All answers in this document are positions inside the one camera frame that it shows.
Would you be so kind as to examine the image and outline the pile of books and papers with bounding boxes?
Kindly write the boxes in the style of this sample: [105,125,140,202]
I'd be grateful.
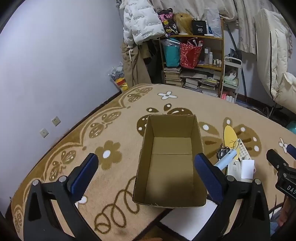
[181,70,220,96]

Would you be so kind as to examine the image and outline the white remote control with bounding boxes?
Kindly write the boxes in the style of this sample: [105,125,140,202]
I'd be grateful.
[236,138,252,161]

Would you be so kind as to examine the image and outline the yellow wooden shelf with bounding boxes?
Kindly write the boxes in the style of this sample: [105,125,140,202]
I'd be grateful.
[159,18,225,98]

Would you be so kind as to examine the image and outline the clear bag of plush toys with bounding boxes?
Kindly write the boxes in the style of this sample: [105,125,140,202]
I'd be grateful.
[109,61,125,80]

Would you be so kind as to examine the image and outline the large white panel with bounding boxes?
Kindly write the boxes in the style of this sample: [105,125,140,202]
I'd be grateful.
[159,199,223,241]

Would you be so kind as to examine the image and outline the stack of books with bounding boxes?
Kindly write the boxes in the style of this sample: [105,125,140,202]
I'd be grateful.
[164,67,183,87]

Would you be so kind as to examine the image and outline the light blue power bank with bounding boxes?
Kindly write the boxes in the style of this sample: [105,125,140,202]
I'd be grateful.
[213,149,237,171]

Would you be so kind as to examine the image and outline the cardboard box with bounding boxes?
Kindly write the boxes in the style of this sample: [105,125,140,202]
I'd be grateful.
[132,114,207,208]

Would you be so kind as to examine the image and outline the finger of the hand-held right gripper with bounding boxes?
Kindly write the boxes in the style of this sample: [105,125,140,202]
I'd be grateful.
[287,144,296,160]
[266,149,290,172]

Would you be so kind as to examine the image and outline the beige floral rug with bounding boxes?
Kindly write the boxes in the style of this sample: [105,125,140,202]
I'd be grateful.
[10,83,296,241]

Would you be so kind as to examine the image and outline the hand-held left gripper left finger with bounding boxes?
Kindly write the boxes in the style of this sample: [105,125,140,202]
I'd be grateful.
[23,152,102,241]

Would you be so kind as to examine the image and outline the white rolling cart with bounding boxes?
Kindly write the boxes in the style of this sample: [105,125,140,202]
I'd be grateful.
[220,56,243,104]

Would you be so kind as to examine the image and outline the yellow oval board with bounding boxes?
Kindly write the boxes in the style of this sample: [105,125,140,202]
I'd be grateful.
[223,125,238,160]

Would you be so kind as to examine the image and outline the tangle of black cables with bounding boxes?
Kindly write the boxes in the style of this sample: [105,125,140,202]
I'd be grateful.
[245,104,287,121]

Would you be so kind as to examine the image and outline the blonde wig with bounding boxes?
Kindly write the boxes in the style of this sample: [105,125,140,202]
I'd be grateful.
[173,13,193,35]

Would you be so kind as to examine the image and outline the white puffer jacket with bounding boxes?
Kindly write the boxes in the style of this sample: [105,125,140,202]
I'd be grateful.
[123,0,166,46]

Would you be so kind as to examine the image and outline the beige hanging coat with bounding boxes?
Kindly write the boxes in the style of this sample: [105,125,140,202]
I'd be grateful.
[121,43,152,87]

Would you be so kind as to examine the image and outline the black hanging garment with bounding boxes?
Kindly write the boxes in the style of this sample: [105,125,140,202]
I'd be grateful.
[142,42,162,67]

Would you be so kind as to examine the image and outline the green tissue pack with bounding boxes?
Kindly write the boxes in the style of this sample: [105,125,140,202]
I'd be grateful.
[223,77,239,86]

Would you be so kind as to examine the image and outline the white square card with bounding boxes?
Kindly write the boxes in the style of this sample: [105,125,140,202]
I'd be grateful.
[240,160,255,180]

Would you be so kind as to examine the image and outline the colourful graphic bag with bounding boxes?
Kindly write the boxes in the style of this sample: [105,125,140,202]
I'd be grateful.
[157,8,179,37]

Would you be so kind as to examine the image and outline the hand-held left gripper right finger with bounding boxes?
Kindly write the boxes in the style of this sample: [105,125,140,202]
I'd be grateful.
[194,153,271,241]

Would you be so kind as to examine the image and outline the small white rounded device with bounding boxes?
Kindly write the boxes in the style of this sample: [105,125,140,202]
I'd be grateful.
[227,161,242,181]

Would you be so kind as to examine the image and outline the white plastic bag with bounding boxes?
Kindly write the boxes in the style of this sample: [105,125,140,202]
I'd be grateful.
[206,8,223,38]

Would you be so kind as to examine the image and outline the red patterned bag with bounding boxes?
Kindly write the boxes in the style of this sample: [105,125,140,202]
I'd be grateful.
[180,38,204,69]

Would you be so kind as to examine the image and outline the black printed box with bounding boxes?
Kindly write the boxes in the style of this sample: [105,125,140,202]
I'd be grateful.
[191,20,207,36]

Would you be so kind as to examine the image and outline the bunch of keys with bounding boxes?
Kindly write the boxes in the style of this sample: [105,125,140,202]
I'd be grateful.
[216,144,230,160]

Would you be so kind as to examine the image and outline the yellow and red packets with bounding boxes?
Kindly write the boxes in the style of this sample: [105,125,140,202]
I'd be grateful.
[115,77,129,92]

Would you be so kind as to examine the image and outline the teal bag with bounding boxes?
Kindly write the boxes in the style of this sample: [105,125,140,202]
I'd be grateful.
[163,39,181,67]

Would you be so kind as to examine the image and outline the white padded mattress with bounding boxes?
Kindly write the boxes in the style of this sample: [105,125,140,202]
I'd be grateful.
[253,8,296,109]

